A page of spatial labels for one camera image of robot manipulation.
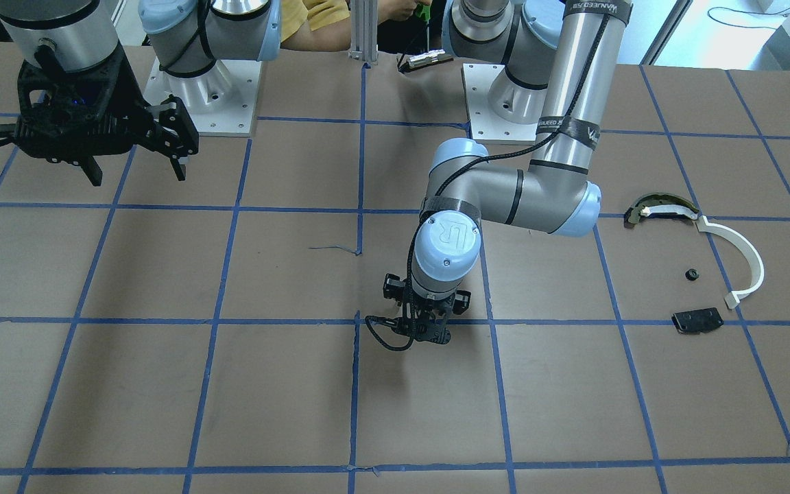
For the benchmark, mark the person in yellow shirt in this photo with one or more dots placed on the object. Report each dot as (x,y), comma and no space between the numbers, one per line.
(324,26)

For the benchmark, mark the green handled tool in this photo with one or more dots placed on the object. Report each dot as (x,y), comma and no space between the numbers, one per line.
(423,12)

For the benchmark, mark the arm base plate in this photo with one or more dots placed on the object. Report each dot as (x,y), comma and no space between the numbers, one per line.
(221,102)
(498,110)

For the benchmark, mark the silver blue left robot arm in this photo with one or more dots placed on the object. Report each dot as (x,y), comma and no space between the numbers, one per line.
(559,57)

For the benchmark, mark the curved brake shoe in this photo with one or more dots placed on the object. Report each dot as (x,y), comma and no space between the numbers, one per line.
(659,205)

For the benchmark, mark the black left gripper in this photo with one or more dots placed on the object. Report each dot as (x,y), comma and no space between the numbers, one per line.
(393,286)

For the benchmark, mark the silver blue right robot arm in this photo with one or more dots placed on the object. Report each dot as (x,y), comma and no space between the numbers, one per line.
(187,37)

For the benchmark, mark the aluminium frame post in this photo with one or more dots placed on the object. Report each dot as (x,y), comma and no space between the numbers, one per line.
(363,38)

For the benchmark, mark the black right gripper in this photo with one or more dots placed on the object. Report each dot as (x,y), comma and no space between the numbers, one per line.
(133,103)

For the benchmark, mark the black rectangular plastic part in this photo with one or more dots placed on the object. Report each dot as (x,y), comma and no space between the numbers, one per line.
(697,321)

